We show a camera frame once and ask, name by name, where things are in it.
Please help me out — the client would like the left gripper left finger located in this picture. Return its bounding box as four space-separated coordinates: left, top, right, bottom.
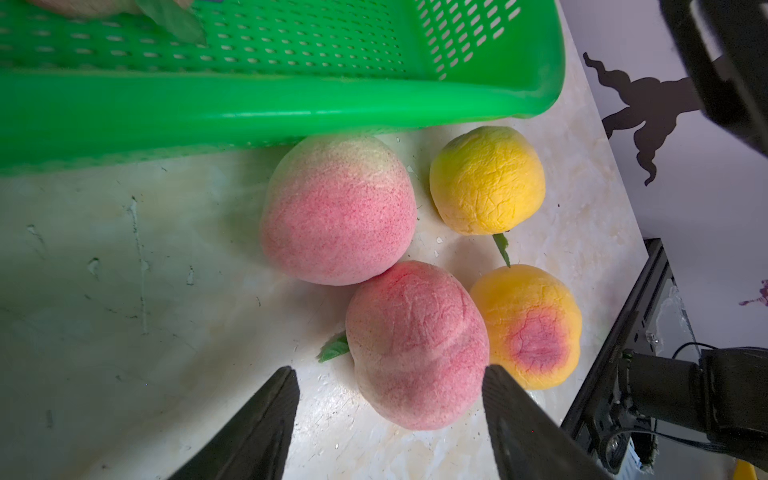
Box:
171 366 300 479

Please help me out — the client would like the yellow red peach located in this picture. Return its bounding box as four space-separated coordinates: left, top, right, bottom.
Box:
470 264 582 390

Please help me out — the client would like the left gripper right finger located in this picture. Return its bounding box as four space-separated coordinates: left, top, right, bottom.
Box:
482 365 610 480

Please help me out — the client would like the pink peach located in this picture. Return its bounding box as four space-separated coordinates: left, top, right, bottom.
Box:
260 135 417 286
345 261 490 431
29 0 207 45

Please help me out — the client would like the yellow peach upper middle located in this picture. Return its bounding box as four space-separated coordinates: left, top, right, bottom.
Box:
429 126 546 236

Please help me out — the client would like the green plastic basket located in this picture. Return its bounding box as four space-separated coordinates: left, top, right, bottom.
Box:
1 1 565 176

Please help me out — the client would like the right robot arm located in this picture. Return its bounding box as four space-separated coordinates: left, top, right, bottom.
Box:
659 0 767 156

